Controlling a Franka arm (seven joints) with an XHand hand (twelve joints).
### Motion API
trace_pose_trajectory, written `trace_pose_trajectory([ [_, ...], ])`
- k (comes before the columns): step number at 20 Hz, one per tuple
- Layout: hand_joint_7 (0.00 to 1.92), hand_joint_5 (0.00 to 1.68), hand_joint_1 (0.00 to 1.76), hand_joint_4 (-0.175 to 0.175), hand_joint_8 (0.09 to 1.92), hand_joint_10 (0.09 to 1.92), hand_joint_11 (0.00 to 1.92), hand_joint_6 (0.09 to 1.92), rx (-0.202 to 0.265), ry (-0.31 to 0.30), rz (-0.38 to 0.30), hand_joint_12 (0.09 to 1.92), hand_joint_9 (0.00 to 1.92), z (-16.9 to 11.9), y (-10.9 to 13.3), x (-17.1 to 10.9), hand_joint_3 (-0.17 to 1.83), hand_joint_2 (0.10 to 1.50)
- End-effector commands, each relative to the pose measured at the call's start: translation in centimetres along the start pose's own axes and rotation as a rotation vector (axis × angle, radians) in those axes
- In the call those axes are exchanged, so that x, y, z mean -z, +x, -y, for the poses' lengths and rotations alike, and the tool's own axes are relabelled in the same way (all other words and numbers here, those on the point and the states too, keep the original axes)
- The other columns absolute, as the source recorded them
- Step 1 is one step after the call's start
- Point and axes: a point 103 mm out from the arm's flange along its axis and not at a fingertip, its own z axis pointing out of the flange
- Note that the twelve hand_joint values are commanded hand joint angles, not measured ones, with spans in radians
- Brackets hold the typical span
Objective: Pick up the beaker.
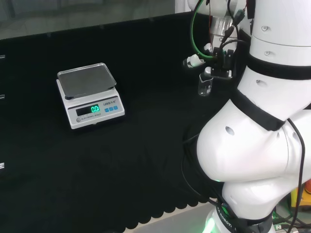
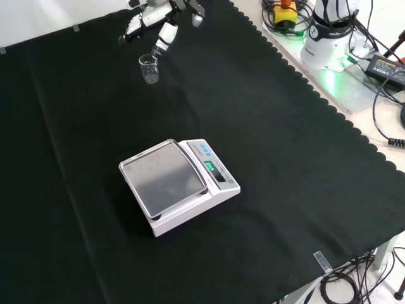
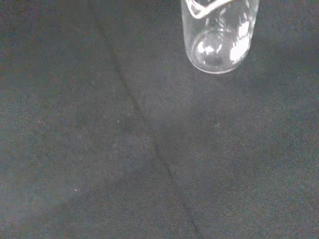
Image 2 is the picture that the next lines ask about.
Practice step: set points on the grey metal base plate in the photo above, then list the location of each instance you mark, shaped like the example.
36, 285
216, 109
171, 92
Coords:
348, 92

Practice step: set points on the black power adapter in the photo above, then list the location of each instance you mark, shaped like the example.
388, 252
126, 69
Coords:
386, 67

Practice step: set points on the yellow stop button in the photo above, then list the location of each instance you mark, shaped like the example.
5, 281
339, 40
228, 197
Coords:
284, 14

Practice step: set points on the white table leg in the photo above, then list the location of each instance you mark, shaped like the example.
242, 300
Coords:
384, 253

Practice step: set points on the striped clear tape strip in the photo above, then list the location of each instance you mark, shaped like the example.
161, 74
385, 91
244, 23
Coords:
322, 261

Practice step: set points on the white electronic balance steel pan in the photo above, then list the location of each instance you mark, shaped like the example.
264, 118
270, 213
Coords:
161, 177

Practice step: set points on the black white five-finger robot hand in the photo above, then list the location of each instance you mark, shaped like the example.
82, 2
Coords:
152, 16

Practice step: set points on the black tripod leg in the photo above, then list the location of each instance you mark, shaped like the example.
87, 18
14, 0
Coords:
395, 47

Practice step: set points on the small clear glass beaker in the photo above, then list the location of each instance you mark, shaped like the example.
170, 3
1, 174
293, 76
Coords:
148, 75

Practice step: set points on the black bench cloth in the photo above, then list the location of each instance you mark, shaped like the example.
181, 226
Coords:
284, 158

